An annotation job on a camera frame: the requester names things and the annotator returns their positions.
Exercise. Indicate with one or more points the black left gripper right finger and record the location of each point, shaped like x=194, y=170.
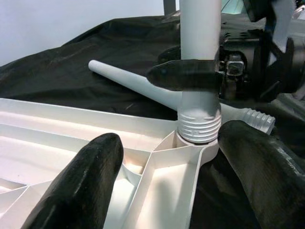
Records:
x=271, y=181

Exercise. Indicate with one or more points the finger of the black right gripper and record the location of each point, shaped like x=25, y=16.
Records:
x=170, y=54

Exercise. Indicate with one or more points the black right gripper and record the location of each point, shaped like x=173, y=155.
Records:
x=247, y=47

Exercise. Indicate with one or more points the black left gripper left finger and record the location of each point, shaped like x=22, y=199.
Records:
x=81, y=181

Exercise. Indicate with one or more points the white plastic table leg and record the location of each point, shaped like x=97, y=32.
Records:
x=133, y=81
x=199, y=28

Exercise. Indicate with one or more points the white plastic table top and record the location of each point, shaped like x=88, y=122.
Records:
x=47, y=133

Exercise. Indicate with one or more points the black table cloth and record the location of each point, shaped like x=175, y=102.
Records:
x=83, y=43

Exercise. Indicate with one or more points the dark grey frame post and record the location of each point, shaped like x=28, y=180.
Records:
x=170, y=6

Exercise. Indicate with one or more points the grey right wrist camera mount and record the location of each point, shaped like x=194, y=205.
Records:
x=283, y=21

